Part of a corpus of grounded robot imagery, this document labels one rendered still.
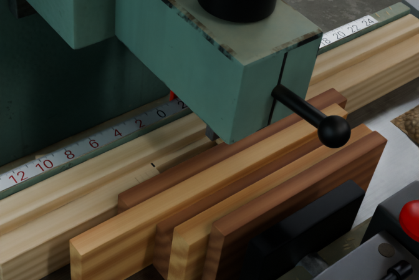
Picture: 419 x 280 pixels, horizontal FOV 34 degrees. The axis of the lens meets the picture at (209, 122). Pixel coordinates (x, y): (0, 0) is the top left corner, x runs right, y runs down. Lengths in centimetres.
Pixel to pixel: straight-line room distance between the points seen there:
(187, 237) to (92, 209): 8
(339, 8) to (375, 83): 183
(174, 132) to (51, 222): 12
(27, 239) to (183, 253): 10
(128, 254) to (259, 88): 14
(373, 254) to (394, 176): 20
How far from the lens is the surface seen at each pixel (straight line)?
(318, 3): 248
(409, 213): 41
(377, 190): 59
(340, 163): 49
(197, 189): 48
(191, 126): 53
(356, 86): 63
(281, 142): 52
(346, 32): 65
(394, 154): 63
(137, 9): 48
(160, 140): 52
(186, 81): 46
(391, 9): 71
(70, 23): 50
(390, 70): 66
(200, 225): 45
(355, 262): 41
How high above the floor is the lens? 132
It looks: 44 degrees down
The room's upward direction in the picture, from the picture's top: 9 degrees clockwise
